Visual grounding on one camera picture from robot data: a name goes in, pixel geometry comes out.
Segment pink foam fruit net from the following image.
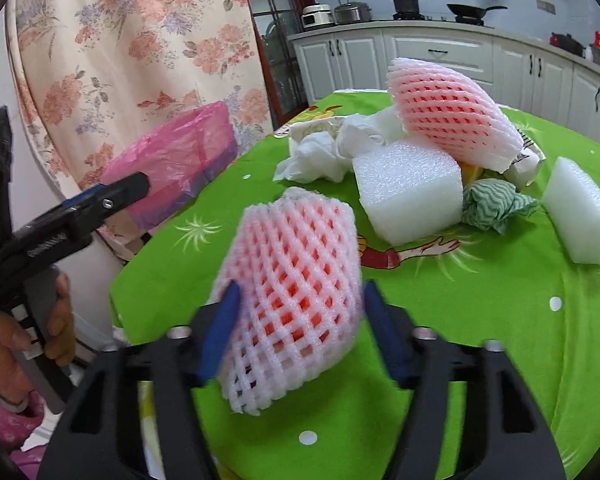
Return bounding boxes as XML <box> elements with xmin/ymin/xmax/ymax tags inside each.
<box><xmin>387</xmin><ymin>58</ymin><xmax>524</xmax><ymax>174</ymax></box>
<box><xmin>210</xmin><ymin>188</ymin><xmax>363</xmax><ymax>415</ymax></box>

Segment white foam cube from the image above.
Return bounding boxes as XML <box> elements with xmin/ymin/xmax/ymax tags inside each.
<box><xmin>352</xmin><ymin>139</ymin><xmax>463</xmax><ymax>246</ymax></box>

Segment green wavy cloth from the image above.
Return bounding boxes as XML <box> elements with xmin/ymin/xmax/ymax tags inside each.
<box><xmin>460</xmin><ymin>179</ymin><xmax>539</xmax><ymax>234</ymax></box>

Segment yellow sponge with hole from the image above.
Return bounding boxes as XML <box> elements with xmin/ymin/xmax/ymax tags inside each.
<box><xmin>458</xmin><ymin>162</ymin><xmax>484</xmax><ymax>188</ymax></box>

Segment white tissue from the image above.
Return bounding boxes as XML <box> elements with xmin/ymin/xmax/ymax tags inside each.
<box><xmin>336</xmin><ymin>105</ymin><xmax>407</xmax><ymax>159</ymax></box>
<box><xmin>273</xmin><ymin>131</ymin><xmax>351</xmax><ymax>184</ymax></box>

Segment white foam block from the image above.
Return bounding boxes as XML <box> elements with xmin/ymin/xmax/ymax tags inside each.
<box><xmin>542</xmin><ymin>156</ymin><xmax>600</xmax><ymax>266</ymax></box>

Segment printed paper cup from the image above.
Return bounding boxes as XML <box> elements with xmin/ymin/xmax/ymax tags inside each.
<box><xmin>503</xmin><ymin>130</ymin><xmax>546</xmax><ymax>191</ymax></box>

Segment pink sleeve forearm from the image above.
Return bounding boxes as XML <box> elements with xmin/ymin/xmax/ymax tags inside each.
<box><xmin>0</xmin><ymin>391</ymin><xmax>46</xmax><ymax>479</ymax></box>

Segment pink lined trash bin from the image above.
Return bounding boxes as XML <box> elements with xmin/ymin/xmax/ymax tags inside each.
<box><xmin>100</xmin><ymin>101</ymin><xmax>237</xmax><ymax>231</ymax></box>

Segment person's left hand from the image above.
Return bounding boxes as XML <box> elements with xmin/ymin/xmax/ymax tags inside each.
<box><xmin>0</xmin><ymin>274</ymin><xmax>76</xmax><ymax>406</ymax></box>

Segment floral curtain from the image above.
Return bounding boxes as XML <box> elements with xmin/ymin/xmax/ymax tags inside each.
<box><xmin>4</xmin><ymin>0</ymin><xmax>274</xmax><ymax>261</ymax></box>

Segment green cartoon tablecloth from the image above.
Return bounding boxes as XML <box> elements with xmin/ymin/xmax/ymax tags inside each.
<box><xmin>110</xmin><ymin>136</ymin><xmax>600</xmax><ymax>479</ymax></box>

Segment glass wooden door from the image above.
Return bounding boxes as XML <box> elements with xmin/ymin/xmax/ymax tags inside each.
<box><xmin>248</xmin><ymin>0</ymin><xmax>315</xmax><ymax>126</ymax></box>

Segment white lower cabinets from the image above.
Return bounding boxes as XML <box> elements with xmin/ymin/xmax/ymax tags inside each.
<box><xmin>290</xmin><ymin>21</ymin><xmax>600</xmax><ymax>143</ymax></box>

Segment white rice cooker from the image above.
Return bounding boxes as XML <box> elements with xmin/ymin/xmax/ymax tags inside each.
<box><xmin>301</xmin><ymin>4</ymin><xmax>335</xmax><ymax>30</ymax></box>

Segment steel pressure cooker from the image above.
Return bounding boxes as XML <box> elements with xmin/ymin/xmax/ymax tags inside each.
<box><xmin>334</xmin><ymin>1</ymin><xmax>373</xmax><ymax>25</ymax></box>

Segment black frying pan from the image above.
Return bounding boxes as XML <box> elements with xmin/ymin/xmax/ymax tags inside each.
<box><xmin>448</xmin><ymin>3</ymin><xmax>507</xmax><ymax>26</ymax></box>

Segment black stock pot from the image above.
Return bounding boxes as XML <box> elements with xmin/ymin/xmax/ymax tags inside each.
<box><xmin>390</xmin><ymin>0</ymin><xmax>424</xmax><ymax>21</ymax></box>

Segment black casserole pot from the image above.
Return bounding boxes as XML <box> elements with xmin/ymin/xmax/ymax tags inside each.
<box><xmin>550</xmin><ymin>32</ymin><xmax>585</xmax><ymax>58</ymax></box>

